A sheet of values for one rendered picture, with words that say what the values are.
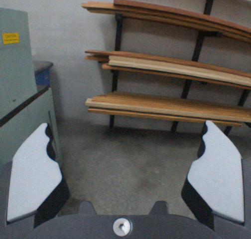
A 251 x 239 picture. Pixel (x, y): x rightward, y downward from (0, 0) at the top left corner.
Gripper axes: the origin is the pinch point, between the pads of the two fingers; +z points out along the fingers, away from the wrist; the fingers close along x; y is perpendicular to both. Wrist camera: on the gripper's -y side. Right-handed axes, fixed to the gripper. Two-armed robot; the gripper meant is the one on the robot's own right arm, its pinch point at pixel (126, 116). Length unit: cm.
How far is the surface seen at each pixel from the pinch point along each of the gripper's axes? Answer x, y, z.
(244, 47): 158, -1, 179
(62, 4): -75, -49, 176
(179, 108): 58, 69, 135
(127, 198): -3, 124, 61
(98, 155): -38, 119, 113
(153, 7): 21, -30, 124
